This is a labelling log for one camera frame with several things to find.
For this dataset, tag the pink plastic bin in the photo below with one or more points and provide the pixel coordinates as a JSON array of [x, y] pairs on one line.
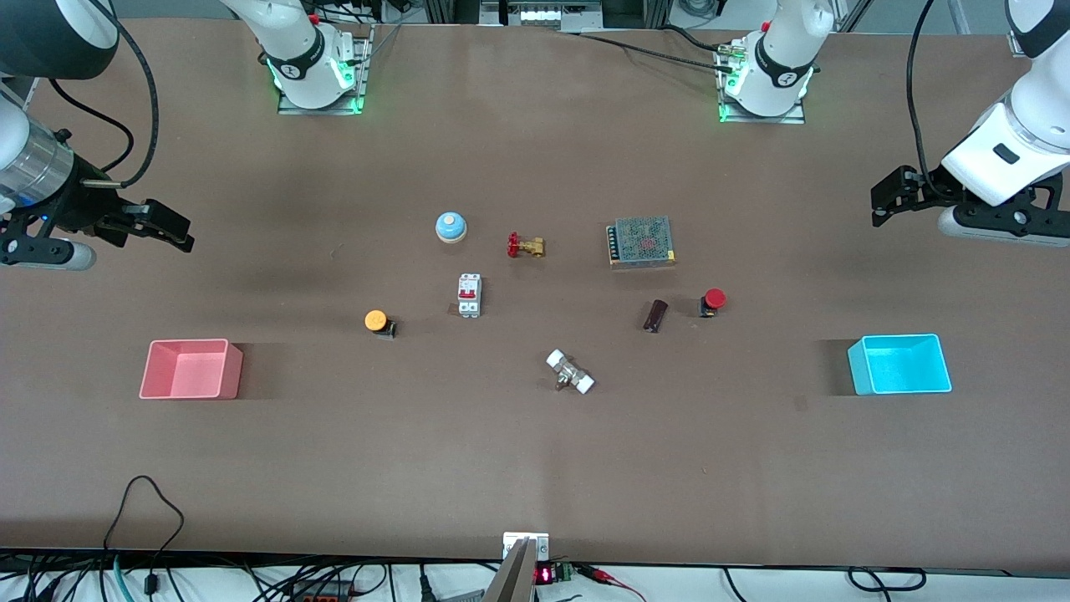
[[188, 372]]

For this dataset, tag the dark brown cylindrical capacitor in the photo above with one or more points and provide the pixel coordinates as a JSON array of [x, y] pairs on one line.
[[655, 316]]

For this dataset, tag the red push button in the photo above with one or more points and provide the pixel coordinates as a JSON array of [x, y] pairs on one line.
[[714, 298]]

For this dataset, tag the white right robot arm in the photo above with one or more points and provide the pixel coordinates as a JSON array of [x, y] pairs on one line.
[[288, 33]]

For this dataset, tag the blue service bell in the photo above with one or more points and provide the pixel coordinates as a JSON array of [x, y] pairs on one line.
[[450, 226]]

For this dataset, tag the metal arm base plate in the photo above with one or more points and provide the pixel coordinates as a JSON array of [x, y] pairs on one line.
[[288, 107], [794, 117]]

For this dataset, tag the white-capped metal valve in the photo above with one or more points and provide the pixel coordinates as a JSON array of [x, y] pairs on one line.
[[571, 373]]

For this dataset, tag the grey camera mount bar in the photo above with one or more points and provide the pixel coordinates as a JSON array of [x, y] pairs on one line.
[[514, 577]]

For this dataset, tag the perforated metal power supply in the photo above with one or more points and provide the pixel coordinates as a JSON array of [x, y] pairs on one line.
[[642, 242]]

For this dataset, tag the cyan plastic bin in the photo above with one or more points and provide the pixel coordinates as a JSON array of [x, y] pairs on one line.
[[903, 368]]

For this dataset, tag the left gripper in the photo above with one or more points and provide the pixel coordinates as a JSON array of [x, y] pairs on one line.
[[926, 186]]

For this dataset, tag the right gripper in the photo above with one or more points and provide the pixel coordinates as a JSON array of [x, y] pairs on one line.
[[86, 206]]

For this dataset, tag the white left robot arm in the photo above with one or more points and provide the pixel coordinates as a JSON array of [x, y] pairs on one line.
[[786, 50]]

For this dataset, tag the red LED display module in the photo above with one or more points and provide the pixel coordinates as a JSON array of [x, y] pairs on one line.
[[552, 573]]

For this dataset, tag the yellow push button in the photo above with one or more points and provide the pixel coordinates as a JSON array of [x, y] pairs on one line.
[[376, 319]]

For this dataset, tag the white red circuit breaker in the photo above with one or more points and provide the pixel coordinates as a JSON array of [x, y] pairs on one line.
[[469, 294]]

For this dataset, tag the white mount bracket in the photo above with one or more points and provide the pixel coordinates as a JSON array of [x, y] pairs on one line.
[[542, 543]]

